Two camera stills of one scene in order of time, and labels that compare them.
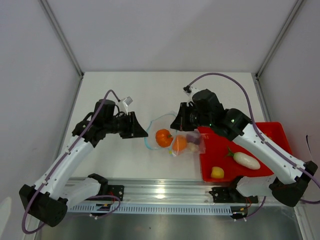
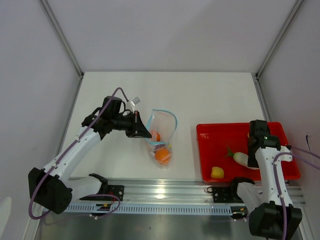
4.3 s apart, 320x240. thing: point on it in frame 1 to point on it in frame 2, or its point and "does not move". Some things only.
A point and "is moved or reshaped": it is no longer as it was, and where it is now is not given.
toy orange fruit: x=179 y=143 to x=162 y=155
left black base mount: x=117 y=190 does not move
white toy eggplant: x=244 y=160 does not move
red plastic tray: x=213 y=151 does not move
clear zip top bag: x=160 y=135 is moved or reshaped
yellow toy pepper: x=217 y=172 does not move
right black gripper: x=180 y=123 to x=252 y=161
